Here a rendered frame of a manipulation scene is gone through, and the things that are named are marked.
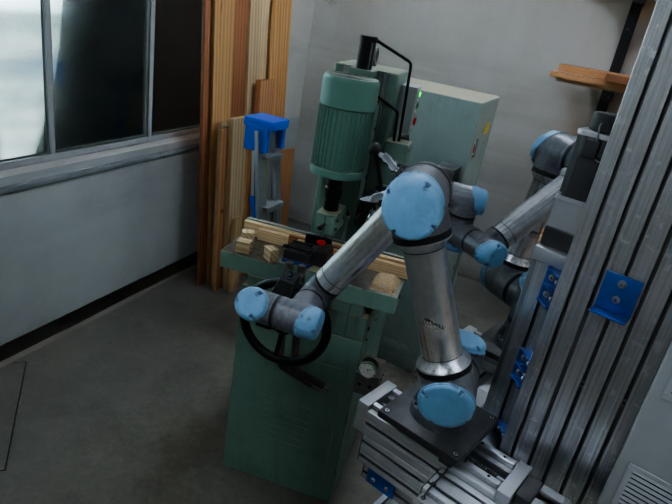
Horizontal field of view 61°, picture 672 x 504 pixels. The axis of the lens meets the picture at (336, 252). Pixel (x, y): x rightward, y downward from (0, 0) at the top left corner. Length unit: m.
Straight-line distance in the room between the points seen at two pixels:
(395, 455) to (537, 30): 3.06
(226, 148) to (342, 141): 1.59
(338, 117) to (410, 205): 0.74
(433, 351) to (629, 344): 0.43
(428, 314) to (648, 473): 0.58
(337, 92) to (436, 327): 0.84
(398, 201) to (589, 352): 0.59
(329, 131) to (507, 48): 2.44
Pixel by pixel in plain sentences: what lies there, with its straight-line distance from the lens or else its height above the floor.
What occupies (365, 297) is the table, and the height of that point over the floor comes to 0.87.
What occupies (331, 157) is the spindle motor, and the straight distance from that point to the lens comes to 1.77.
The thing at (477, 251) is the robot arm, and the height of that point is 1.16.
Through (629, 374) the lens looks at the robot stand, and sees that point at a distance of 1.39.
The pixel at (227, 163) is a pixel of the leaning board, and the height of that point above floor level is 0.79.
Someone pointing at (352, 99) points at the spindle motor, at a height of 1.45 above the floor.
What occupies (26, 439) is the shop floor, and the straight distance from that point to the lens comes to 2.58.
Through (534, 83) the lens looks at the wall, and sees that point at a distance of 4.03.
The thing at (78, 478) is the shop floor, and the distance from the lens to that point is 2.39.
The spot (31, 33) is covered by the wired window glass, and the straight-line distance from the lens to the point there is 2.72.
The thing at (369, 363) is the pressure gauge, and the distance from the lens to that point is 1.83.
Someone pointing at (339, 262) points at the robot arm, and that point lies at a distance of 1.30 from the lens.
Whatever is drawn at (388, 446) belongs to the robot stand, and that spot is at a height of 0.70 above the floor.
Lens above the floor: 1.69
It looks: 23 degrees down
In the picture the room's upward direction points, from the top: 10 degrees clockwise
